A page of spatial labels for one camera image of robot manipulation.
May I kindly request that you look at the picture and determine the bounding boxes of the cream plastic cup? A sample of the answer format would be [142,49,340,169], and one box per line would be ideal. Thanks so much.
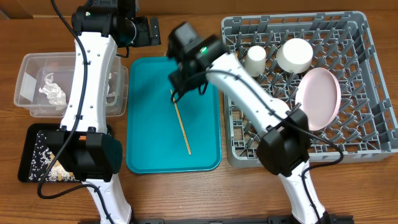
[244,45,266,77]

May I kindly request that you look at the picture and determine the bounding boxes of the foil wrapper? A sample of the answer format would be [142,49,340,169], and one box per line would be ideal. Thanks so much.
[39,73,67,105]

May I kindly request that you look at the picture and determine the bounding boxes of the cream bowl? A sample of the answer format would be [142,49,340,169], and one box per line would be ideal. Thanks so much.
[276,38,313,73]

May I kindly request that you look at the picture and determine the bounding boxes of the clear plastic waste bin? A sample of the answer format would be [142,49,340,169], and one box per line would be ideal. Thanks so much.
[14,52,129,118]

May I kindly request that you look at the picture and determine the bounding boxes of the pink plate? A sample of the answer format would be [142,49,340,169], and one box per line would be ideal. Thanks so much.
[295,67,341,131]

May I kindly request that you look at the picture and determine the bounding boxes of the rice and peanut scraps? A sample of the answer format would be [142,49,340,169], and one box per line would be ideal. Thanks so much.
[27,130,78,182]

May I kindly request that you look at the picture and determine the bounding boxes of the small pink bowl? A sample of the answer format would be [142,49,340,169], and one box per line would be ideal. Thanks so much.
[272,98,290,113]

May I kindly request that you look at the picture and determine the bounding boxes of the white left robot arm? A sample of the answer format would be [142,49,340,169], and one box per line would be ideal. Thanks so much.
[46,0,152,223]

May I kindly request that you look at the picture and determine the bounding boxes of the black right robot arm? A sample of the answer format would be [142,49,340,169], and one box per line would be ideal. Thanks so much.
[166,22,336,223]

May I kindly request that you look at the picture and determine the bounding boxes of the black waste tray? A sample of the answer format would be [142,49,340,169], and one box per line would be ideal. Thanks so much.
[18,123,123,182]

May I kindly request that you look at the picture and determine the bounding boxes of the teal plastic tray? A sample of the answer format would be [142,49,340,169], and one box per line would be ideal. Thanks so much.
[126,57,222,174]

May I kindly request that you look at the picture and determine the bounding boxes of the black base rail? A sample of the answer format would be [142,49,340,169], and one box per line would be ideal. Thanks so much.
[132,214,354,224]

